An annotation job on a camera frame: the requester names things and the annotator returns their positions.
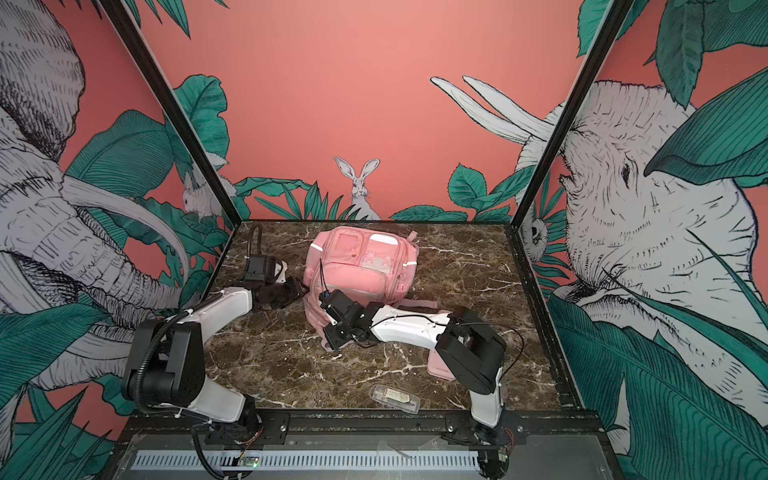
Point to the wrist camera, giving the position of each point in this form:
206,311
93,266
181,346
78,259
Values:
267,270
339,307

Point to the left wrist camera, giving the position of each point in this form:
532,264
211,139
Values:
267,270

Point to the black frame post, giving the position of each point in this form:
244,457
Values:
611,24
128,31

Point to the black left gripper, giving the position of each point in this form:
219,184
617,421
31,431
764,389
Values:
296,291

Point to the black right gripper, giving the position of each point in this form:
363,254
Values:
330,332

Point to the black frame post right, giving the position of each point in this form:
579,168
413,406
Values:
611,24

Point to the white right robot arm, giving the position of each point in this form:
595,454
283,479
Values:
469,347

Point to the black frame post left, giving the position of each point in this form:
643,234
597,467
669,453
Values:
128,31

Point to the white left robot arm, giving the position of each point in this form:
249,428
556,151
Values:
165,371

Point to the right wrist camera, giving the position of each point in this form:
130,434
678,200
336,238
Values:
339,307

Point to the pink student backpack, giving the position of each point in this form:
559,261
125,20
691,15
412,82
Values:
366,265

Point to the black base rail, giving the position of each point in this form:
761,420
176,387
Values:
273,426

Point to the white ventilation grille strip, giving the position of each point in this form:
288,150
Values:
284,460

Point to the clear plastic eraser box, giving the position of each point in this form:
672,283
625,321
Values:
395,398

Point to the pink pencil case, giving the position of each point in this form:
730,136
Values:
436,367

